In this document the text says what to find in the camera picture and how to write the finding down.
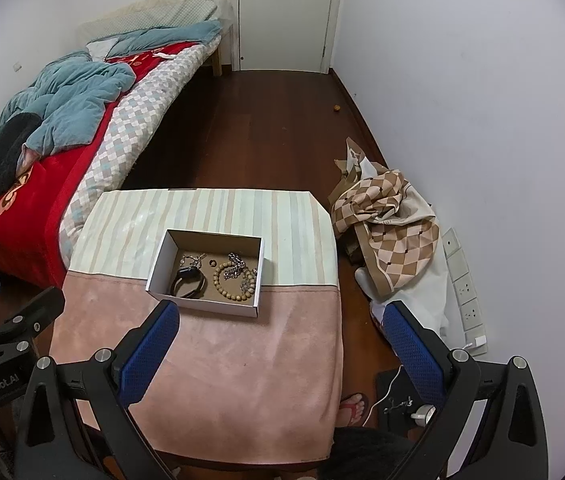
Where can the wooden bed frame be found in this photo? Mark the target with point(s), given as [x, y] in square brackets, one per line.
[222, 55]

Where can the black smart band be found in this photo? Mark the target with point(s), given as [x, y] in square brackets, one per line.
[185, 274]

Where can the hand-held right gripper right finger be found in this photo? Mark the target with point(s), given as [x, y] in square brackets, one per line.
[412, 355]

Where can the blue quilt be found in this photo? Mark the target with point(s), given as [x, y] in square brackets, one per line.
[77, 90]

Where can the table with striped pink cloth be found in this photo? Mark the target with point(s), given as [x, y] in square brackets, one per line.
[222, 370]

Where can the small pink cloth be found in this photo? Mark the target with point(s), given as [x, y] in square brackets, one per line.
[27, 156]

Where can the dark fuzzy pants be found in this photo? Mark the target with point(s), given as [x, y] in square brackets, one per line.
[362, 455]

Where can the white bag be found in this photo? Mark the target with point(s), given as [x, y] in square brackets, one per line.
[427, 305]

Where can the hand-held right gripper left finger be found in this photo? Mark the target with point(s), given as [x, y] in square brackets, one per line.
[150, 350]

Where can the white door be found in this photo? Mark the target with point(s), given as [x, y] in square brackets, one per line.
[287, 15]

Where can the white charger plug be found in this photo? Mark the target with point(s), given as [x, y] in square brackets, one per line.
[476, 345]

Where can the foot in red sandal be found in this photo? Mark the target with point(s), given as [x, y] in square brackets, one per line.
[345, 412]

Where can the brown checkered cloth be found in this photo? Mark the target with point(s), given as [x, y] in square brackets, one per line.
[387, 200]

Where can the cardboard box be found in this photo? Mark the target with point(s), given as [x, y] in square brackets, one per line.
[202, 307]

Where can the checkered bedsheet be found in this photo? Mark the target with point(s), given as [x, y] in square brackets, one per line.
[127, 130]

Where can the bed with red blanket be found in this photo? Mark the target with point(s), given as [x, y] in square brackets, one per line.
[27, 220]

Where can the white wall socket panel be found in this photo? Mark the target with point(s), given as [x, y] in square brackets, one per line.
[480, 332]
[458, 269]
[465, 292]
[451, 242]
[471, 316]

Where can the person's foot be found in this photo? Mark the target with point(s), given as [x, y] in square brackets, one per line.
[357, 407]

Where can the pale checkered pillow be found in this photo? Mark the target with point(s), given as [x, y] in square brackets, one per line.
[187, 12]

